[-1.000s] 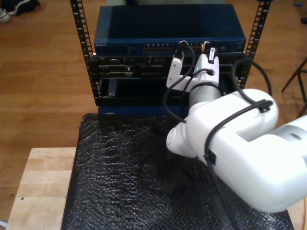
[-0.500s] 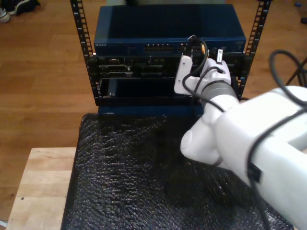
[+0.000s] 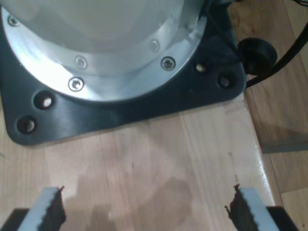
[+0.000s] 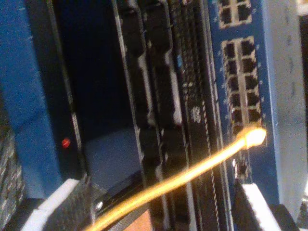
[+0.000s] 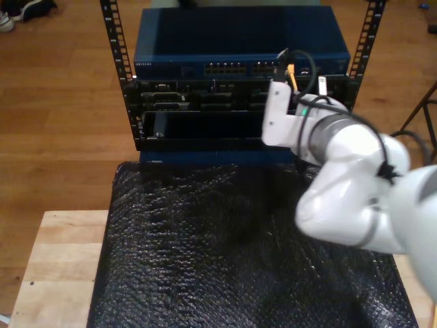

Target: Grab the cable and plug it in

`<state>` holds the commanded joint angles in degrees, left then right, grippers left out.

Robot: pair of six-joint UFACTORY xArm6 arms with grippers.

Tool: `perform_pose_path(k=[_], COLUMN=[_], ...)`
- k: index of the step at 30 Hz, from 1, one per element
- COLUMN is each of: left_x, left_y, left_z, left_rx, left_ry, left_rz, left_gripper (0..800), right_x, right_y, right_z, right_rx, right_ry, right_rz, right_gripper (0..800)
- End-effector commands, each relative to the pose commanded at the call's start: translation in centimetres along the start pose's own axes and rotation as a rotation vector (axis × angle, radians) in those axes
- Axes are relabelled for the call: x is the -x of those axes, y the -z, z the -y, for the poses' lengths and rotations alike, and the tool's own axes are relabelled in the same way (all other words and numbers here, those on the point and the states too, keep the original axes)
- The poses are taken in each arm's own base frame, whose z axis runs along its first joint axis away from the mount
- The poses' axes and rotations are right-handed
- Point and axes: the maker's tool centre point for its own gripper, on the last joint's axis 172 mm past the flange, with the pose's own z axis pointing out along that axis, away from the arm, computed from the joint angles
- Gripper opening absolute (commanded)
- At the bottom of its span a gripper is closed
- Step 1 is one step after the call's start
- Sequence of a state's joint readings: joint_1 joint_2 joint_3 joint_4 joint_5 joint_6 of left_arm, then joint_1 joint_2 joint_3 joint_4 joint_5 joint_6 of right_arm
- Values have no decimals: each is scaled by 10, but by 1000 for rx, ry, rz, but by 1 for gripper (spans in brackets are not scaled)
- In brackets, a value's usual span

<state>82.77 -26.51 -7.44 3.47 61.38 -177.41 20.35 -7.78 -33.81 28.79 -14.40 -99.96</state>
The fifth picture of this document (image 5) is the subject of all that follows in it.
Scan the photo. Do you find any yellow network cable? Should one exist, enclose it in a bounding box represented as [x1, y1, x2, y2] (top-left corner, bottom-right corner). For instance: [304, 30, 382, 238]
[285, 62, 301, 95]

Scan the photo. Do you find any dark wooden chair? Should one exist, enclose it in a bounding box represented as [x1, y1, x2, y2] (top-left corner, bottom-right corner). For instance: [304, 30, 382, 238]
[399, 80, 437, 165]

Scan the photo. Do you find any black bubble wrap mat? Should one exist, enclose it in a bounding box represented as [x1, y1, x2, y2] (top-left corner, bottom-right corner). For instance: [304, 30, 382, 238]
[85, 160, 420, 328]

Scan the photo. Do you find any black open equipment rack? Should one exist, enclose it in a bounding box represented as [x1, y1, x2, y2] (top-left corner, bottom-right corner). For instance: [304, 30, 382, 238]
[98, 0, 389, 153]

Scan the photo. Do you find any dark sneaker white sole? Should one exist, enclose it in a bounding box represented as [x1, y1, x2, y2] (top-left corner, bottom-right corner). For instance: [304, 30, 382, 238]
[20, 0, 58, 22]
[6, 0, 25, 22]

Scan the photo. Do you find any white shoe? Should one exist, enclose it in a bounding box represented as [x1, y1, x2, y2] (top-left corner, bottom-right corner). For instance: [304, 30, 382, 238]
[0, 10, 16, 33]

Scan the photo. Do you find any black camera cable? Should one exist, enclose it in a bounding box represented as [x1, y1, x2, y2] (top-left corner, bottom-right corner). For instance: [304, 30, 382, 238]
[272, 48, 319, 103]

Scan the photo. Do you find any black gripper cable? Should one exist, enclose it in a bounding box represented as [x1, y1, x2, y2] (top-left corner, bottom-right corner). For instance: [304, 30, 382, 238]
[296, 97, 400, 185]

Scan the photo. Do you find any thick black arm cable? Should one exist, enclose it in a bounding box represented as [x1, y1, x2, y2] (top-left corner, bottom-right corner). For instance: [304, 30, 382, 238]
[390, 131, 434, 165]

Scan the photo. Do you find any blue network switch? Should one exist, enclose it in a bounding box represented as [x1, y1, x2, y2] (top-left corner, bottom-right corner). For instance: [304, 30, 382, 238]
[132, 5, 352, 80]

